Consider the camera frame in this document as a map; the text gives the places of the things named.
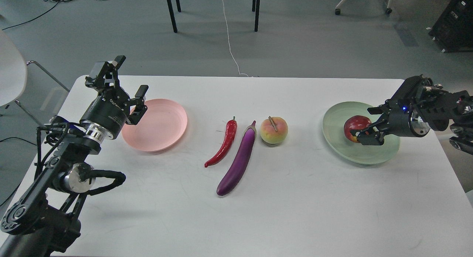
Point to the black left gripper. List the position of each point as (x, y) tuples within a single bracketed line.
[(111, 108)]

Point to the white chair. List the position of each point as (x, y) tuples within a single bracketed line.
[(13, 75)]

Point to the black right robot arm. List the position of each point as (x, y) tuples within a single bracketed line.
[(416, 108)]

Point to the green plate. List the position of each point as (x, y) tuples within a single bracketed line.
[(332, 127)]

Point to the yellow-red peach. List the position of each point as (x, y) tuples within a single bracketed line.
[(274, 130)]

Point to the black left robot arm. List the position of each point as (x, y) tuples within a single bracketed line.
[(45, 219)]

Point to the white office chair base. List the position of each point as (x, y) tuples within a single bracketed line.
[(362, 6)]

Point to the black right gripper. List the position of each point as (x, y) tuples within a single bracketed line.
[(398, 119)]

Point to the red pomegranate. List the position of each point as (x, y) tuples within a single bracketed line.
[(357, 122)]

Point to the purple eggplant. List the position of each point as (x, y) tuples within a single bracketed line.
[(239, 164)]

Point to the red chili pepper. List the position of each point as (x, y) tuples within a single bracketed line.
[(230, 133)]

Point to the black equipment case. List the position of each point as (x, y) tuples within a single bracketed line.
[(453, 30)]

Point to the pink plate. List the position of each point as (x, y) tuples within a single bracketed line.
[(163, 124)]

